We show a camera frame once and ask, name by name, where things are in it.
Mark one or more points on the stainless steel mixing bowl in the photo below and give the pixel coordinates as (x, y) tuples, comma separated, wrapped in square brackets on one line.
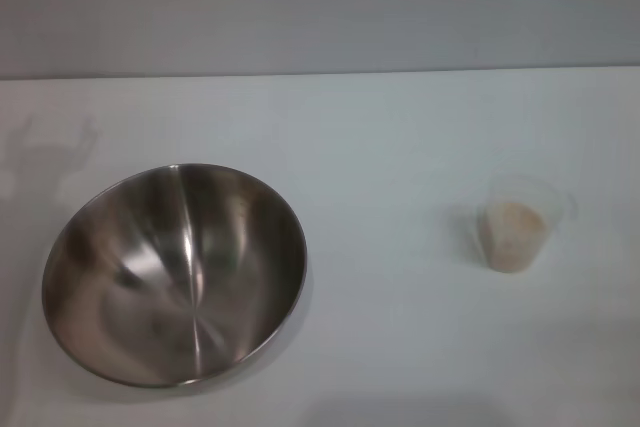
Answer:
[(165, 287)]

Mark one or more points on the white uncooked rice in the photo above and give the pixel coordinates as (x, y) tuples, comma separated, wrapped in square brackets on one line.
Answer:
[(512, 237)]

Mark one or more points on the clear plastic measuring cup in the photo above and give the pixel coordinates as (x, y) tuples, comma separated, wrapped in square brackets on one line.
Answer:
[(555, 197)]

